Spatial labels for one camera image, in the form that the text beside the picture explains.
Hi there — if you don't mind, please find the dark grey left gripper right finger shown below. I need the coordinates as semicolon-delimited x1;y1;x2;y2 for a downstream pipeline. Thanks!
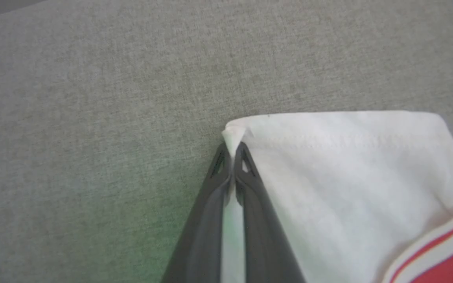
232;141;307;283

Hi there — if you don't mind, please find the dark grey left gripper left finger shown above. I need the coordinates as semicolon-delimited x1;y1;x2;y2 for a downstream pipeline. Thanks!
160;142;233;283

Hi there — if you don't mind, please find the red and white garment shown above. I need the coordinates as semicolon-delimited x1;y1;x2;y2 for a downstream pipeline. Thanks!
220;110;453;283

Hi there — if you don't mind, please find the grey fabric sofa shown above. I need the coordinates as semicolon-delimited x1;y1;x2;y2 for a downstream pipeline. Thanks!
0;0;453;283

